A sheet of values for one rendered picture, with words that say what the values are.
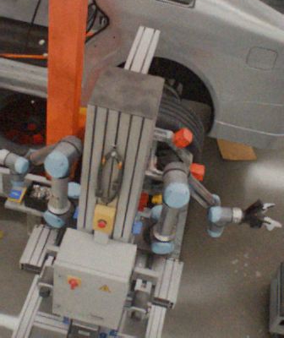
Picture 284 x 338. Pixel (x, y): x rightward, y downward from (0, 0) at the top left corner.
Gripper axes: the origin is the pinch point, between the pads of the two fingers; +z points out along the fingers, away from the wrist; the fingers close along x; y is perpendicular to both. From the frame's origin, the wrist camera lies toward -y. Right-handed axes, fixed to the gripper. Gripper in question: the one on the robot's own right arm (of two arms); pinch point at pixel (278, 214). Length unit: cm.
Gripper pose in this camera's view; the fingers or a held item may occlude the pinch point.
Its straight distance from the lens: 299.4
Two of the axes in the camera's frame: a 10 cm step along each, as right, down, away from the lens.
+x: 0.6, 6.3, -7.8
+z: 9.9, 0.6, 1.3
